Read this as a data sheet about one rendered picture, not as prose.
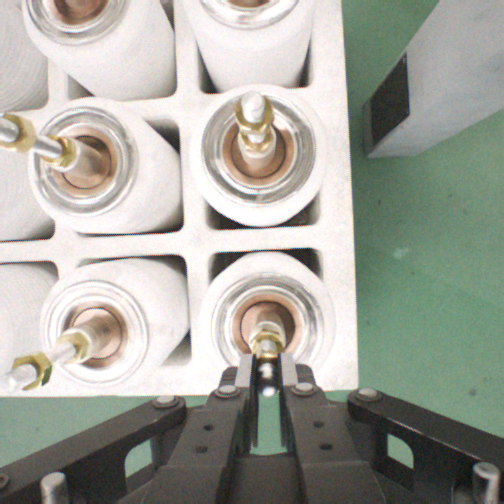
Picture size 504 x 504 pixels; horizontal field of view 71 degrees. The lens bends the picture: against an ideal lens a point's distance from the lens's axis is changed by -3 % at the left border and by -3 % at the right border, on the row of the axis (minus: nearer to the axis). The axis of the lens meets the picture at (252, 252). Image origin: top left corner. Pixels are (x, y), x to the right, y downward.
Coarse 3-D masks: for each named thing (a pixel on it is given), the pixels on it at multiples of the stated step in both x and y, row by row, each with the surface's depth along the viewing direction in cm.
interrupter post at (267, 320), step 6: (264, 312) 24; (270, 312) 24; (258, 318) 23; (264, 318) 23; (270, 318) 23; (276, 318) 23; (252, 324) 23; (258, 324) 22; (264, 324) 22; (270, 324) 22; (276, 324) 22; (282, 324) 23; (252, 330) 22; (258, 330) 22; (276, 330) 22; (282, 330) 22; (252, 336) 22; (282, 336) 22; (282, 342) 22
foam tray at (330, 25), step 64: (320, 0) 30; (192, 64) 31; (320, 64) 31; (192, 128) 31; (192, 192) 32; (320, 192) 31; (0, 256) 32; (64, 256) 32; (128, 256) 43; (192, 256) 32; (320, 256) 33; (192, 320) 32; (0, 384) 33; (64, 384) 33; (192, 384) 32; (320, 384) 32
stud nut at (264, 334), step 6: (264, 330) 20; (270, 330) 21; (258, 336) 20; (264, 336) 20; (270, 336) 20; (276, 336) 20; (252, 342) 20; (258, 342) 20; (276, 342) 20; (252, 348) 20; (282, 348) 20
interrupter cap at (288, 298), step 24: (240, 288) 24; (264, 288) 24; (288, 288) 24; (216, 312) 24; (240, 312) 24; (288, 312) 24; (312, 312) 24; (216, 336) 24; (240, 336) 25; (288, 336) 25; (312, 336) 24; (312, 360) 24
